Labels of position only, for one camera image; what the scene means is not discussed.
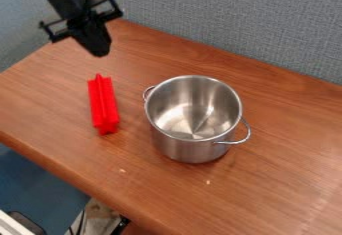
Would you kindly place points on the white object at corner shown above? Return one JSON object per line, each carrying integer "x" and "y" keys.
{"x": 10, "y": 227}

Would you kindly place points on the black table leg frame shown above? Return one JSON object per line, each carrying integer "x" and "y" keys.
{"x": 98, "y": 226}

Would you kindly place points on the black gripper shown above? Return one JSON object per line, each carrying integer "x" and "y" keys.
{"x": 84, "y": 18}

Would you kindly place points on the red rectangular block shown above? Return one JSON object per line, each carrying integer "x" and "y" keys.
{"x": 105, "y": 112}

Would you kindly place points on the stainless steel pot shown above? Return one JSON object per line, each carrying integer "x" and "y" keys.
{"x": 196, "y": 116}

